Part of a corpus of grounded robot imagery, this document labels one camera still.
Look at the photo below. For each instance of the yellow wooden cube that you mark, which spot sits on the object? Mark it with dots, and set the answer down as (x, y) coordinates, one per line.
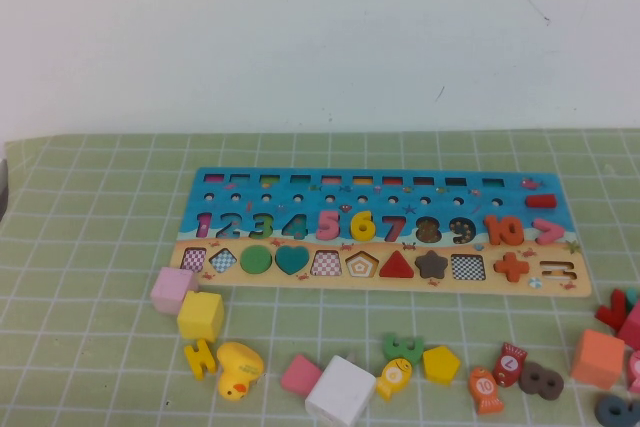
(201, 316)

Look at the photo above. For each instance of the yellow wooden fish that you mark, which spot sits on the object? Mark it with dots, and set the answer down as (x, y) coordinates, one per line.
(394, 377)

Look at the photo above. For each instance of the green number three piece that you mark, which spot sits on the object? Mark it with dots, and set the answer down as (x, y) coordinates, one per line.
(395, 344)

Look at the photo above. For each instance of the teal heart piece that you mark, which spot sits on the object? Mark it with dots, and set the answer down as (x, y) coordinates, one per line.
(292, 258)

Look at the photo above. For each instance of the red minus sign piece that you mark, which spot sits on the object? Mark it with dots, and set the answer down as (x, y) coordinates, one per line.
(541, 200)

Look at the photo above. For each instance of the red V-shaped sign piece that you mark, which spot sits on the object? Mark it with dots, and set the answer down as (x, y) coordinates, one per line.
(612, 317)

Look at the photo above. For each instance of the white cube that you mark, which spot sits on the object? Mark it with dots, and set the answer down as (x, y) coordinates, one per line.
(340, 389)

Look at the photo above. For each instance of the teal wooden piece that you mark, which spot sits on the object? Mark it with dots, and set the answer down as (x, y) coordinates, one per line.
(634, 296)

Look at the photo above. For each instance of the yellow rubber duck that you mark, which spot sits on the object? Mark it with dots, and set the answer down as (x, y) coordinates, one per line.
(239, 367)

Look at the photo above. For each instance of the orange plus sign piece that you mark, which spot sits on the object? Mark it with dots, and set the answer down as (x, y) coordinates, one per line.
(511, 267)

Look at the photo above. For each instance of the grey object at edge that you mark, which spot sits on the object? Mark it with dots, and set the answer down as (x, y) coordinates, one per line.
(3, 187)

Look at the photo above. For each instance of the yellow H-shaped wooden piece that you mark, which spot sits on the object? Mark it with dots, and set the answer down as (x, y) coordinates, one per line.
(200, 359)

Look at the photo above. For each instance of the wooden number shape puzzle board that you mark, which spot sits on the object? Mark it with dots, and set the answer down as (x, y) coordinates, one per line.
(280, 207)

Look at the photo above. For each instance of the pink wooden cube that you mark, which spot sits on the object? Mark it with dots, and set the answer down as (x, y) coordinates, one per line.
(172, 289)

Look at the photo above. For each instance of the yellow number six piece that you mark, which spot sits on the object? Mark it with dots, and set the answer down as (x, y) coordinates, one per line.
(357, 222)

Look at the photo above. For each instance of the orange number ten piece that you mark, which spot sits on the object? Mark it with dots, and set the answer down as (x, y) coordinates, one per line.
(492, 229)

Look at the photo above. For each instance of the green checked table mat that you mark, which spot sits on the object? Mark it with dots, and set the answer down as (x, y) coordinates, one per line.
(100, 247)

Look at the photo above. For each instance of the pink number five piece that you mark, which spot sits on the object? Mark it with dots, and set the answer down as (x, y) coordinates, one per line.
(327, 221)

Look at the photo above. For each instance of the orange wooden cube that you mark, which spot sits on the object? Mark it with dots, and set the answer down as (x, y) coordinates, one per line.
(597, 359)

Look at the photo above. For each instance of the red triangle piece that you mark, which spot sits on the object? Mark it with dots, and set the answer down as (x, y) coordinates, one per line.
(397, 269)

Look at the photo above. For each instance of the dark grey number piece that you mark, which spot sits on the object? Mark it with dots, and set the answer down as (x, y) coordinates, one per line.
(607, 412)

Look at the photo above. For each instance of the brown star piece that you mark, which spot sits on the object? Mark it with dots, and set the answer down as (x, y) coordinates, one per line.
(431, 264)

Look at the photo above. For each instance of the yellow pentagon piece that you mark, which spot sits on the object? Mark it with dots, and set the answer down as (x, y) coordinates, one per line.
(442, 365)

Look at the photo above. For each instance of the red wooden fish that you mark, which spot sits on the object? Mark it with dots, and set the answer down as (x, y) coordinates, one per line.
(510, 364)

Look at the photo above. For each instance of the orange wooden fish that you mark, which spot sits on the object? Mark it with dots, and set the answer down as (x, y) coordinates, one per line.
(485, 389)

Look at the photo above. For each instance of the pink flat wooden piece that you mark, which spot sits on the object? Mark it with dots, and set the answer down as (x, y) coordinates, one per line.
(301, 374)

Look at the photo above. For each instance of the brown number eight piece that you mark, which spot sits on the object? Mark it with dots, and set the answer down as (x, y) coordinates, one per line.
(524, 381)

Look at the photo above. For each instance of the green circle piece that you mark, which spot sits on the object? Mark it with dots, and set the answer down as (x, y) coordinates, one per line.
(256, 260)

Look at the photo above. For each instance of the pink greater-than sign piece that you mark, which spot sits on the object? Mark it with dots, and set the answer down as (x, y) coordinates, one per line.
(555, 231)

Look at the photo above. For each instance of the magenta wooden block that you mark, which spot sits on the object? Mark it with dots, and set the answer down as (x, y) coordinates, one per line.
(631, 329)

